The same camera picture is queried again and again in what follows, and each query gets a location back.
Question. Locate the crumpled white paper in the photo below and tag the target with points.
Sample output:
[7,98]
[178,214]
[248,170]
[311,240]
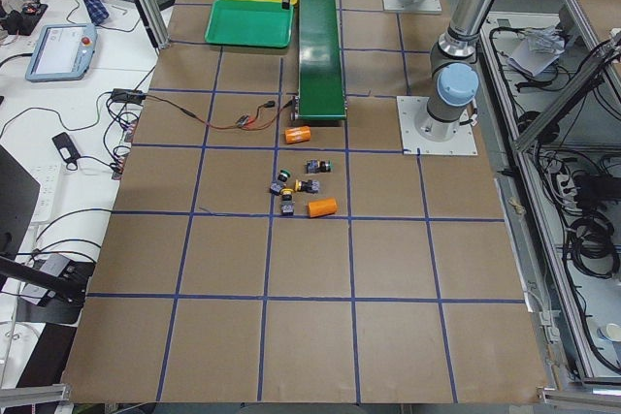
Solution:
[539,48]

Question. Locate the green plastic tray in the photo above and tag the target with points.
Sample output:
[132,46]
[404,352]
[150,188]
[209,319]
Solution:
[247,23]

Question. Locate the green conveyor belt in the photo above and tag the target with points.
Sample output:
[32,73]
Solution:
[320,99]

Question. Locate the orange cylinder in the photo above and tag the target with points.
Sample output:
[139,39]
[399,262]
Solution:
[297,134]
[323,207]

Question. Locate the small black controller board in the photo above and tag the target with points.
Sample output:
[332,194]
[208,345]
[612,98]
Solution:
[128,96]

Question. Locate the yellow push button switch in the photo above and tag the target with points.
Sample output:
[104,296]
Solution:
[310,186]

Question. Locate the blue teach pendant near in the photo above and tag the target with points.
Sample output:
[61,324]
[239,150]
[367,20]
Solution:
[62,52]

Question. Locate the white power strip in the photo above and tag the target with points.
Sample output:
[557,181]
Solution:
[47,175]

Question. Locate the black power adapter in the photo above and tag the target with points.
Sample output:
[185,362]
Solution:
[66,148]

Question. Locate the green push button switch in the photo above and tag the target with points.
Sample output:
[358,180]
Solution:
[315,166]

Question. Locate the blue plaid cloth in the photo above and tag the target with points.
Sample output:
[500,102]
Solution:
[96,10]

